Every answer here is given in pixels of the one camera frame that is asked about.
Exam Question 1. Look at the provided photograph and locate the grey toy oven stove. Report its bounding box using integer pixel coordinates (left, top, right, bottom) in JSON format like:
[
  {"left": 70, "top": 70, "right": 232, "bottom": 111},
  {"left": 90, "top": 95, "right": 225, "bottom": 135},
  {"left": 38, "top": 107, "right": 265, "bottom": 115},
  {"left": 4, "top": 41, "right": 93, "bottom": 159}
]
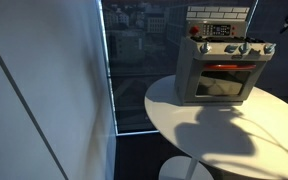
[{"left": 174, "top": 6, "right": 275, "bottom": 105}]

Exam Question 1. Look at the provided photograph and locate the red round stove button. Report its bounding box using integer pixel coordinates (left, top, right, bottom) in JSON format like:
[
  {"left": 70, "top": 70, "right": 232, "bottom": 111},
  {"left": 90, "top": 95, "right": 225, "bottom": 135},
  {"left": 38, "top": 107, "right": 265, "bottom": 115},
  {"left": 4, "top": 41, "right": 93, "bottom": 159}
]
[{"left": 189, "top": 26, "right": 200, "bottom": 35}]

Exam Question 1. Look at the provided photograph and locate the red oven door handle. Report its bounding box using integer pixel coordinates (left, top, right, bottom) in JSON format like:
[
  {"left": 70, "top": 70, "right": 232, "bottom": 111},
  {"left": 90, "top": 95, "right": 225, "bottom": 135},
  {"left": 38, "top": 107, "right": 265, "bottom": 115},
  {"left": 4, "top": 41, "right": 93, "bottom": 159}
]
[{"left": 203, "top": 64, "right": 256, "bottom": 70}]

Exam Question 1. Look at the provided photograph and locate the white round pedestal table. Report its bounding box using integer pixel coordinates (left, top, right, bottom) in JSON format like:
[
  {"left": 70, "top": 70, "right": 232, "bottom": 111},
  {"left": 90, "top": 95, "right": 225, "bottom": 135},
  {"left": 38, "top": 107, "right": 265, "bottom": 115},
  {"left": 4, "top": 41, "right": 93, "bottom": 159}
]
[{"left": 145, "top": 76, "right": 288, "bottom": 180}]

